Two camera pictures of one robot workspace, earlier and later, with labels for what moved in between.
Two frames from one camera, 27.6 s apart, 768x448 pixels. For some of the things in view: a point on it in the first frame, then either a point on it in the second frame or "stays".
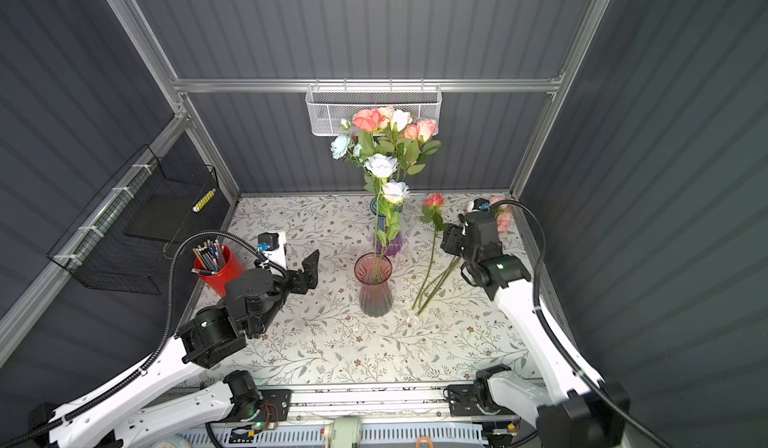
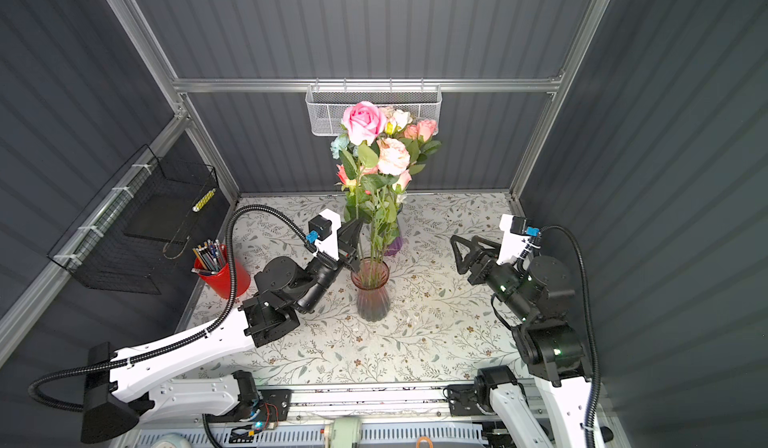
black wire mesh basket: x=151 y=201 stays
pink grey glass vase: x=373 y=271 stays
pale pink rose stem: x=504 y=218 -> x=381 y=203
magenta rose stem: x=431 y=216 -> x=372 y=219
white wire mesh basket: x=327 y=105 stays
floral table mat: x=385 y=304 stays
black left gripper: x=299 y=285 -> x=346 y=247
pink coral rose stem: x=418 y=144 stays
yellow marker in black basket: x=200 y=204 stays
